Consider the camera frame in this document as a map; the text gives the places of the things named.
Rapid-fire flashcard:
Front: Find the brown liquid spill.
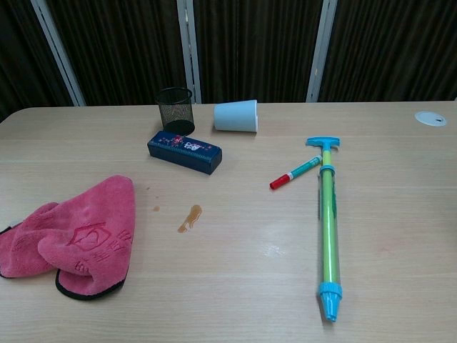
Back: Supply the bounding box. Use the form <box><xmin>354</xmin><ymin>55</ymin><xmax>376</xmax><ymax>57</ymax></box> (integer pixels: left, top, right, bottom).
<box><xmin>176</xmin><ymin>204</ymin><xmax>204</xmax><ymax>235</ymax></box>

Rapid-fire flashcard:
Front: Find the dark blue printed box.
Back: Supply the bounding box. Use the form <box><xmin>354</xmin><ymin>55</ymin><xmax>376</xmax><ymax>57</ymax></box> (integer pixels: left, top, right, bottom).
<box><xmin>146</xmin><ymin>130</ymin><xmax>223</xmax><ymax>176</ymax></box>

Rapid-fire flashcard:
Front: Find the light blue plastic cup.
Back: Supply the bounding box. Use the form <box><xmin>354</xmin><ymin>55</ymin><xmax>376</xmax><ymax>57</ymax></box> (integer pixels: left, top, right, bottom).
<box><xmin>213</xmin><ymin>99</ymin><xmax>258</xmax><ymax>134</ymax></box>

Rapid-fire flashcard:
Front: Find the green marker red cap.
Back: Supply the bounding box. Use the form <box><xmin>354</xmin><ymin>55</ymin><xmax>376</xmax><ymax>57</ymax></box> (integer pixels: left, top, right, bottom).
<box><xmin>269</xmin><ymin>154</ymin><xmax>323</xmax><ymax>190</ymax></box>

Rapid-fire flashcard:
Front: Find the black mesh pen holder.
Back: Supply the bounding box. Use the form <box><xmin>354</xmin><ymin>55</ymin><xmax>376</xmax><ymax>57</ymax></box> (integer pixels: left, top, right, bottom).
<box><xmin>154</xmin><ymin>86</ymin><xmax>196</xmax><ymax>136</ymax></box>

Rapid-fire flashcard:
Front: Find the green blue toy water pump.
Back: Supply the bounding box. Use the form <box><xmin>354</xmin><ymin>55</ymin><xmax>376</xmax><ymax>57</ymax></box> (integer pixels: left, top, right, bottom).
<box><xmin>305</xmin><ymin>136</ymin><xmax>346</xmax><ymax>323</ymax></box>

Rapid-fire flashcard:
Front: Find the black fabric partition panel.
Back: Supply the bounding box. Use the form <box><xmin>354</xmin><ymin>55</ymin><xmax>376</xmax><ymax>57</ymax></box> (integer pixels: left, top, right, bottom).
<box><xmin>45</xmin><ymin>0</ymin><xmax>194</xmax><ymax>107</ymax></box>
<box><xmin>0</xmin><ymin>0</ymin><xmax>78</xmax><ymax>122</ymax></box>
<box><xmin>192</xmin><ymin>0</ymin><xmax>328</xmax><ymax>104</ymax></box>
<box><xmin>318</xmin><ymin>0</ymin><xmax>457</xmax><ymax>103</ymax></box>

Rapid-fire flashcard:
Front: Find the grey partition frame post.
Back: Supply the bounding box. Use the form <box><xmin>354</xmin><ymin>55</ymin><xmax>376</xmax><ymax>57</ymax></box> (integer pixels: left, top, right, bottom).
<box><xmin>29</xmin><ymin>0</ymin><xmax>87</xmax><ymax>107</ymax></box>
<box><xmin>176</xmin><ymin>0</ymin><xmax>202</xmax><ymax>105</ymax></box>
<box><xmin>306</xmin><ymin>0</ymin><xmax>339</xmax><ymax>104</ymax></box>

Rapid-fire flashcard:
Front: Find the white desk cable grommet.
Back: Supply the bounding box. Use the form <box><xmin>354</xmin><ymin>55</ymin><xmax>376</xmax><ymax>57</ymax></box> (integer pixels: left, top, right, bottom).
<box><xmin>414</xmin><ymin>111</ymin><xmax>448</xmax><ymax>127</ymax></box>

